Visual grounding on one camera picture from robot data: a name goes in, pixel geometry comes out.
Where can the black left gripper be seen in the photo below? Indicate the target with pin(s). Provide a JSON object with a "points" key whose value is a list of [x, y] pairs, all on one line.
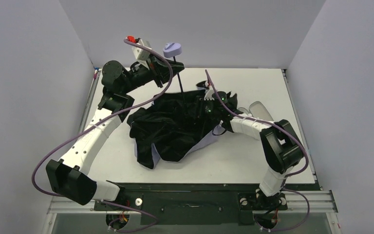
{"points": [[156, 68]]}

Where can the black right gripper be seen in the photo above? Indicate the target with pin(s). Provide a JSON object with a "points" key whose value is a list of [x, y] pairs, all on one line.
{"points": [[203, 105]]}

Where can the lavender folding umbrella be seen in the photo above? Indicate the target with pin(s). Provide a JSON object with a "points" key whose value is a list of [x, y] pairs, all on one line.
{"points": [[168, 130]]}

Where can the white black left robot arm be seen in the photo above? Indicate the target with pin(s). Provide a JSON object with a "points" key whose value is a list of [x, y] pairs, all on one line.
{"points": [[68, 176]]}

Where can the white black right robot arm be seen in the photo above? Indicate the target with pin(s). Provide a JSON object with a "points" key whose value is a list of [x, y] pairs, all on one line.
{"points": [[279, 142]]}

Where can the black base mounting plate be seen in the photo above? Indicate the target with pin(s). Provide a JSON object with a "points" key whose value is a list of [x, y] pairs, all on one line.
{"points": [[202, 216]]}

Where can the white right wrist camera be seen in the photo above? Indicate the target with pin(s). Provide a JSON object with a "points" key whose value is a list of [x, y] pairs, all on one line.
{"points": [[204, 85]]}

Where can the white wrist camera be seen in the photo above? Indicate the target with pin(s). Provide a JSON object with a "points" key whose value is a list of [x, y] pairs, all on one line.
{"points": [[140, 54], [204, 85]]}

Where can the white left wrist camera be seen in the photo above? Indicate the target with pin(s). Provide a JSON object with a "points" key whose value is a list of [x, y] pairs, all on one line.
{"points": [[140, 54]]}

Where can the aluminium front frame rail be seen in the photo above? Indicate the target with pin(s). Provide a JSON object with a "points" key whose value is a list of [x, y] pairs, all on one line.
{"points": [[297, 202]]}

